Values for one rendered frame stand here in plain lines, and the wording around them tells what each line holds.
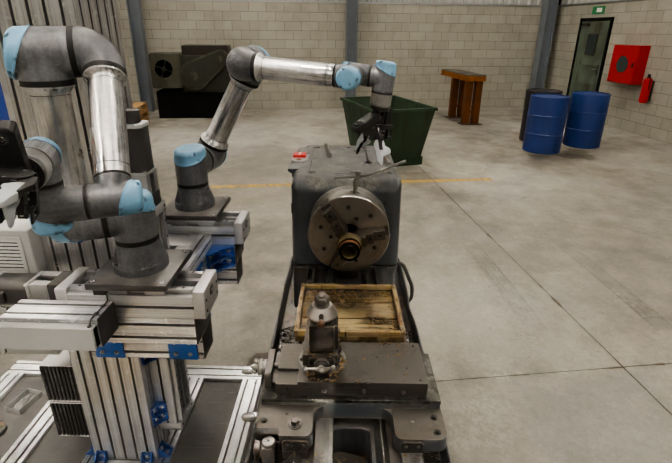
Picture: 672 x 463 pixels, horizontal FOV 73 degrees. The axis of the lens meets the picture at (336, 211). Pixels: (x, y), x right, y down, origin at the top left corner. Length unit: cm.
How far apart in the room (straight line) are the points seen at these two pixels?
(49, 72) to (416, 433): 120
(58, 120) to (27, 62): 14
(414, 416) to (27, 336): 103
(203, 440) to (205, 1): 1037
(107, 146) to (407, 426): 96
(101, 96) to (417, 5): 1107
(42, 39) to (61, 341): 75
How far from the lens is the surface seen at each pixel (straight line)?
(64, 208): 107
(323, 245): 176
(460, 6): 1232
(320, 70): 154
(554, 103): 789
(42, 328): 145
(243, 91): 178
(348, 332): 152
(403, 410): 128
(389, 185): 185
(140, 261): 137
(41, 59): 126
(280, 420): 124
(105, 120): 114
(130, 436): 210
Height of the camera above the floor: 180
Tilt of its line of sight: 22 degrees down
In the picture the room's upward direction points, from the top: 1 degrees clockwise
